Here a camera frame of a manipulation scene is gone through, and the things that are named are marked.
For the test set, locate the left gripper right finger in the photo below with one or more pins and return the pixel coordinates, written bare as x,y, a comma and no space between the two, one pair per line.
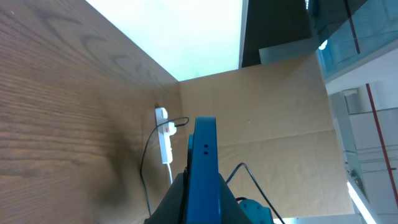
231,213

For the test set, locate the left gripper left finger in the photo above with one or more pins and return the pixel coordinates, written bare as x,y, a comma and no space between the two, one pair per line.
172,207

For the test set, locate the blue Galaxy smartphone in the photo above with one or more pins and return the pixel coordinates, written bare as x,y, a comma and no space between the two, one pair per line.
203,195

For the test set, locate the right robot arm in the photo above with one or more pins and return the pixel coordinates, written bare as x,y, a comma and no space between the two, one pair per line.
256,213

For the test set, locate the white power strip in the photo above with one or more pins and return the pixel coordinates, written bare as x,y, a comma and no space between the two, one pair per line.
165,128

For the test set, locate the cardboard panel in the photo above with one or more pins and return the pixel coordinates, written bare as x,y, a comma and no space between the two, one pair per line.
276,138

